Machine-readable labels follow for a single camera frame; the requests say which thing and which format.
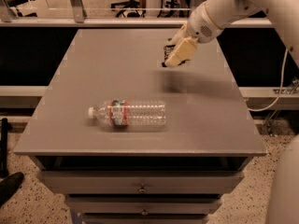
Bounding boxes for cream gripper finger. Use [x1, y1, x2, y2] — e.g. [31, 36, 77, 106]
[168, 24, 188, 46]
[165, 37, 197, 68]

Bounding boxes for bottom grey drawer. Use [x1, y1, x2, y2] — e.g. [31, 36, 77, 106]
[83, 215, 208, 224]

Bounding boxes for white cable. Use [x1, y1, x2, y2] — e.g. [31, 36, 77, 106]
[248, 47, 290, 113]

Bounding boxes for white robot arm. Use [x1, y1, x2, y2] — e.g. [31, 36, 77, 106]
[164, 0, 299, 224]

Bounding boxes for grey metal railing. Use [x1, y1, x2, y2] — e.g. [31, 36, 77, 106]
[0, 0, 275, 29]

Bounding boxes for black rxbar chocolate bar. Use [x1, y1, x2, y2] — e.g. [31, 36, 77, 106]
[161, 43, 192, 68]

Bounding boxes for grey drawer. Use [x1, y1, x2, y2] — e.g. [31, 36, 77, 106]
[37, 171, 244, 194]
[83, 215, 208, 224]
[66, 196, 221, 215]

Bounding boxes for top grey drawer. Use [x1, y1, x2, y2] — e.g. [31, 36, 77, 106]
[37, 171, 244, 194]

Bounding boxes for clear plastic water bottle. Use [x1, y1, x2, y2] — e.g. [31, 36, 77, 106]
[88, 99, 166, 127]

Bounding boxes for grey drawer cabinet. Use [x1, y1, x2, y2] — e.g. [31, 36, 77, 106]
[15, 29, 265, 224]

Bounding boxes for middle grey drawer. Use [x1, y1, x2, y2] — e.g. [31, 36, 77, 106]
[66, 196, 221, 215]

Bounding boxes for black stand post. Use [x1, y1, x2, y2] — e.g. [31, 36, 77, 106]
[0, 118, 12, 178]

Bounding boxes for black shoe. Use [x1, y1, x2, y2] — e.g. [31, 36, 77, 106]
[0, 172, 24, 207]

